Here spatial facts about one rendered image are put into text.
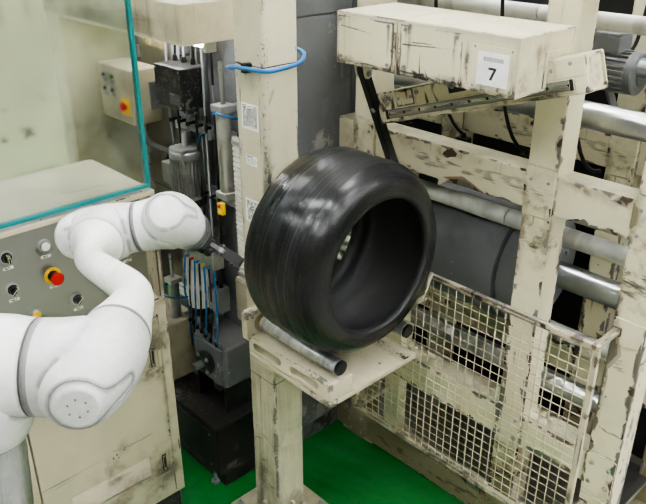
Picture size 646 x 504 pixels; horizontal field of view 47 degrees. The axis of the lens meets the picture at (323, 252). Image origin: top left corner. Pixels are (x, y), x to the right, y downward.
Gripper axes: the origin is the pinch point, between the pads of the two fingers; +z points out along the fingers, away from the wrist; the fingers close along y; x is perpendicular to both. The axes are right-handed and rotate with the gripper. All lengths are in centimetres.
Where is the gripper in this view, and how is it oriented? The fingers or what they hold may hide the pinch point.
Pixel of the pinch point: (213, 246)
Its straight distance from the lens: 184.6
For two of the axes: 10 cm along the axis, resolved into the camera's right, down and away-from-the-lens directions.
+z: 0.9, 1.5, 9.8
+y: 8.5, 5.0, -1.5
